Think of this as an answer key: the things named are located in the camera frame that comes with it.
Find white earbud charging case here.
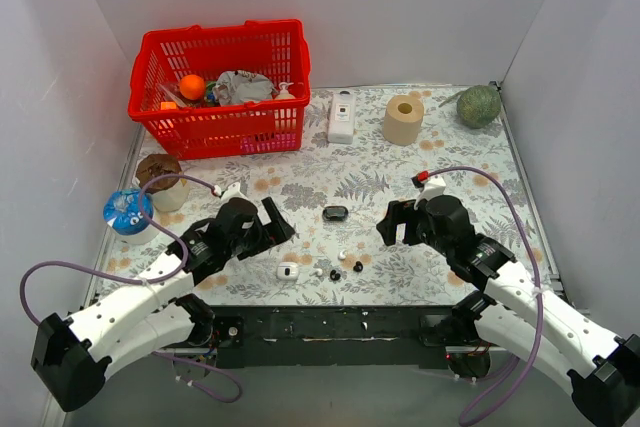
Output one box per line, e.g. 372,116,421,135
276,262,299,281

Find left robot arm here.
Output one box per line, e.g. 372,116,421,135
31,197,295,412

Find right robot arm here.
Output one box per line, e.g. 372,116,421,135
377,195,639,426

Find black earbud charging case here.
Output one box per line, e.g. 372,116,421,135
322,205,349,222

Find floral table mat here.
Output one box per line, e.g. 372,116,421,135
97,85,559,307

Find brown lid cream cup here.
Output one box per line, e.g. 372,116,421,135
133,154,190,212

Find beige toilet paper roll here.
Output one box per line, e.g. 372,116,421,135
382,95,424,146

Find black base bar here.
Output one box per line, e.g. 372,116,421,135
154,304,494,378

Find white rectangular box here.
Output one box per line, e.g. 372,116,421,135
327,90,356,144

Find blue lid white container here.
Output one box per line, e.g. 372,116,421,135
103,188,159,245

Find green melon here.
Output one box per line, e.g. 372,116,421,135
456,85,501,129

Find white pump bottle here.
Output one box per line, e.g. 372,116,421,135
274,82,295,100

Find clear plastic bag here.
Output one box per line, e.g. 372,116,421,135
156,82,196,108

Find orange small block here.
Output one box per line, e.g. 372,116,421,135
160,101,177,111

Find crumpled grey cloth bag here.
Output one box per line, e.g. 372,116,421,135
213,70,276,106

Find red plastic shopping basket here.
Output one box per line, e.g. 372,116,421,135
128,19,311,160

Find orange fruit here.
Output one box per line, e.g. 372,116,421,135
179,74,206,101

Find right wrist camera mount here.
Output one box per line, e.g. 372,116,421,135
411,171,446,210

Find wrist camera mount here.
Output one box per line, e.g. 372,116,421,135
211,182,247,203
411,171,446,210

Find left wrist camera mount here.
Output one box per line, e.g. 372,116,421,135
211,182,247,203

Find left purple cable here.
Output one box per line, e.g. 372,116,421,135
18,174,244,404

